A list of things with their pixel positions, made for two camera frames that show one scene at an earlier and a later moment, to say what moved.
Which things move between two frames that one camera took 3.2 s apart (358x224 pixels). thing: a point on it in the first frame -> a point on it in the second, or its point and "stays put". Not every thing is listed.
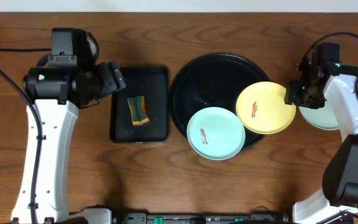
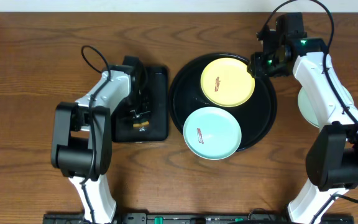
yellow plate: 261,106 -> 227,82
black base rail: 267,218 stays put
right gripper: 292,96 -> 257,62
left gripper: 113,78 -> 142,112
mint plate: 215,133 stays put
